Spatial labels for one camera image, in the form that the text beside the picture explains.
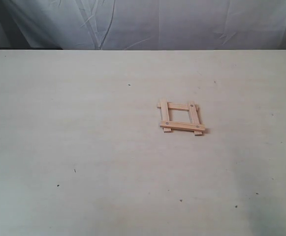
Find wooden stick with magnets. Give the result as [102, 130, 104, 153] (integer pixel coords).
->
[160, 98, 172, 133]

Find wooden magnet stick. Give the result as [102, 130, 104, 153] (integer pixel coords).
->
[159, 121, 205, 132]

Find plain wood block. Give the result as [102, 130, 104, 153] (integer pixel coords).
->
[157, 102, 199, 111]

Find long thin wooden stick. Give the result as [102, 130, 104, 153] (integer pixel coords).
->
[187, 101, 200, 125]

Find white backdrop cloth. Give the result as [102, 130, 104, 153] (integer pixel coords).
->
[0, 0, 286, 50]

